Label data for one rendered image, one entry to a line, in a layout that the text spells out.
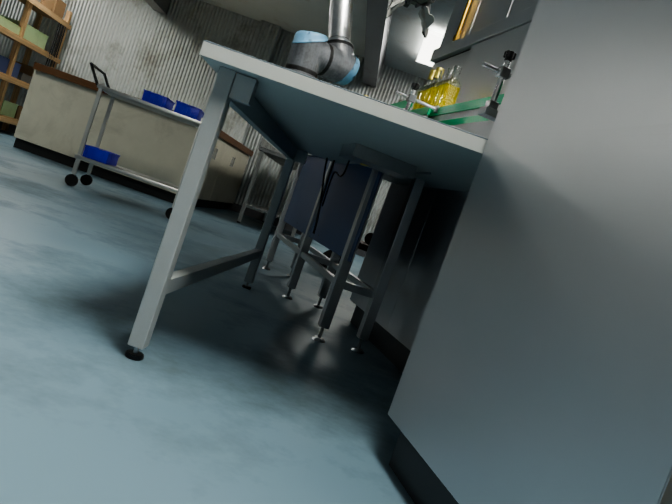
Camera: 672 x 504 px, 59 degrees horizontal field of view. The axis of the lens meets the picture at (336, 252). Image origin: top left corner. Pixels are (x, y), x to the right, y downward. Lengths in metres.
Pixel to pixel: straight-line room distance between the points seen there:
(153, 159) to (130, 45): 3.53
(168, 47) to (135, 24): 0.60
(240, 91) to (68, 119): 5.79
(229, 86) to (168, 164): 5.30
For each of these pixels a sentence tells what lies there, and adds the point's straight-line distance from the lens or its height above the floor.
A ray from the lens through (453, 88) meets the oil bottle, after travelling 2.30.
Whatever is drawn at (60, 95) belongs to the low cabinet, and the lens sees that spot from 7.25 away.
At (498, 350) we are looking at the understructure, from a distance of 1.07.
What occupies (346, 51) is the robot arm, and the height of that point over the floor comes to 1.04.
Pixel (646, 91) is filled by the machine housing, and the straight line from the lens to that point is 1.01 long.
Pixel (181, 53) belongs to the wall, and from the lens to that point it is 9.73.
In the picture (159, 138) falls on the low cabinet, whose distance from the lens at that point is 6.77.
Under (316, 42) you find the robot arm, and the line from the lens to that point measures 2.16.
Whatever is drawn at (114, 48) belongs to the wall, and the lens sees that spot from 10.08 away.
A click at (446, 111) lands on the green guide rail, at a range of 2.15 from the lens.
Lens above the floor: 0.48
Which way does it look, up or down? 3 degrees down
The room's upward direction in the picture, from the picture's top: 19 degrees clockwise
